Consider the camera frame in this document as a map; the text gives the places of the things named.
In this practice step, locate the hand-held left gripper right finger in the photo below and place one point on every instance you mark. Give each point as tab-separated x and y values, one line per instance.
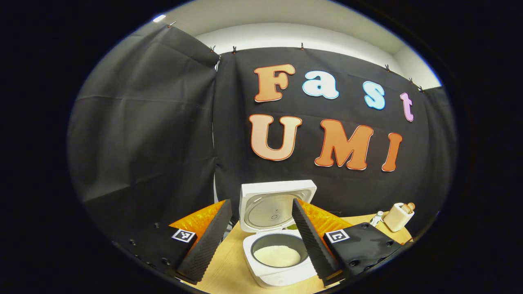
310	245

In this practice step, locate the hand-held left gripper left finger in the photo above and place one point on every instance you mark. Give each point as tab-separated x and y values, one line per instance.
208	249

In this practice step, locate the white rice heap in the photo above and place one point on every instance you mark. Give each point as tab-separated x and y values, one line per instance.
277	256

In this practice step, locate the white rice cooker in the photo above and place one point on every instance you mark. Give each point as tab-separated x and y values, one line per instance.
265	208

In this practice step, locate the white milk bottle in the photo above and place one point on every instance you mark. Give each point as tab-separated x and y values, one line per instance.
376	219

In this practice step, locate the white toaster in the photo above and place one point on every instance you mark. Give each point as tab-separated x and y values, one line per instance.
395	218

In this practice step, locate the toast bread slice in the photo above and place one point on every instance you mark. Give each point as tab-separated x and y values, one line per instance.
405	208
411	206

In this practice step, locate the black backdrop cloth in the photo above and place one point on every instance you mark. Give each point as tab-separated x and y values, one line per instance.
143	130

